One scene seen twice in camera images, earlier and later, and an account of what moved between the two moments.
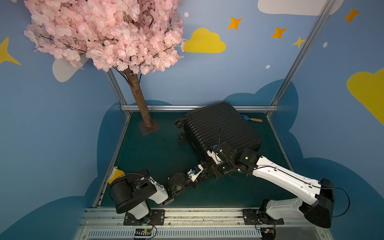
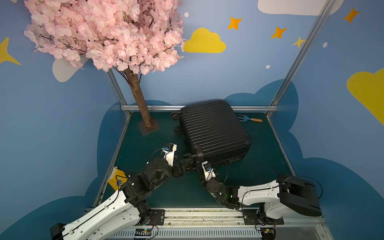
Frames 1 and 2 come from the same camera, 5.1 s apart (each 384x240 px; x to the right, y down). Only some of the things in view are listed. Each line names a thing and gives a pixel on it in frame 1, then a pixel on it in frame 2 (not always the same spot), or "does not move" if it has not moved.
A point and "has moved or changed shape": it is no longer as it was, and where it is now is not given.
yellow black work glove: (116, 174) does not move
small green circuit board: (143, 232) does not move
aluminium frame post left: (118, 92) does not move
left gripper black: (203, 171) to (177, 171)
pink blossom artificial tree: (137, 36) does not move
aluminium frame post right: (324, 12) does not move
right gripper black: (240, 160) to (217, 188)
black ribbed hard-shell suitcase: (215, 124) has moved or changed shape
